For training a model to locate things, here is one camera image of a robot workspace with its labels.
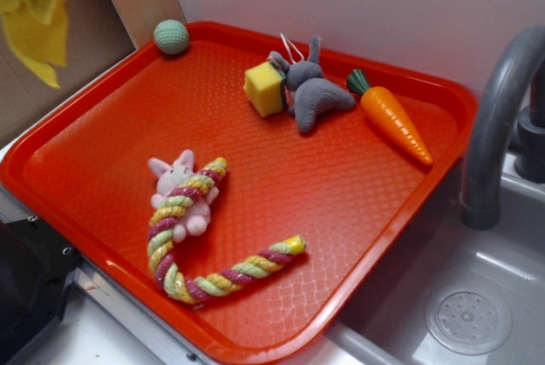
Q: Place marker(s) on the grey faucet spout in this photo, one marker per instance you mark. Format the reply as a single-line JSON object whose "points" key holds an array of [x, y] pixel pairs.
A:
{"points": [[506, 93]]}

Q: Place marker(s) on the pink plush bunny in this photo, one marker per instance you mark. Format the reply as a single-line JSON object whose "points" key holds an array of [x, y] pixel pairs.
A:
{"points": [[170, 176]]}

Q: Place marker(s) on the red plastic tray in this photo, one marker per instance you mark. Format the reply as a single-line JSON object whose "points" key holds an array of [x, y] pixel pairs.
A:
{"points": [[345, 188]]}

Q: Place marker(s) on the yellow cloth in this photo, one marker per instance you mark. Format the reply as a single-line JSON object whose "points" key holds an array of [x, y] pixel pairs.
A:
{"points": [[36, 32]]}

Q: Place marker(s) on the orange plastic carrot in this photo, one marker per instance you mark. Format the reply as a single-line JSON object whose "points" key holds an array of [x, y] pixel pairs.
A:
{"points": [[381, 107]]}

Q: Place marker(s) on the brown cardboard panel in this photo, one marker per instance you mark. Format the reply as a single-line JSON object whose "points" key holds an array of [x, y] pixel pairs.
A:
{"points": [[96, 41]]}

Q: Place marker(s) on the multicolour twisted rope toy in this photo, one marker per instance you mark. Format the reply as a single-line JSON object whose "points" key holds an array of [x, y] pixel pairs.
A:
{"points": [[160, 246]]}

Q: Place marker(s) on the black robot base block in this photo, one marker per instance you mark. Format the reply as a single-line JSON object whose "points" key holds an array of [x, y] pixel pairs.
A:
{"points": [[37, 271]]}

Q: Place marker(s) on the grey plush bunny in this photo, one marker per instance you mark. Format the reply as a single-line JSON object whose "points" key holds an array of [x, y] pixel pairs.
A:
{"points": [[310, 92]]}

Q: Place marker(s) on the grey toy sink basin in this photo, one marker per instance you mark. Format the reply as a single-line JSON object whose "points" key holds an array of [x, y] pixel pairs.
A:
{"points": [[447, 294]]}

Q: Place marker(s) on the yellow sponge block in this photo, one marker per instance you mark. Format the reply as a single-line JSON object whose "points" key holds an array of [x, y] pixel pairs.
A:
{"points": [[263, 85]]}

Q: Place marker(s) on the dark grey faucet handle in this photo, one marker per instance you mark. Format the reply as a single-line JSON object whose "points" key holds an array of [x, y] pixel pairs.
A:
{"points": [[529, 164]]}

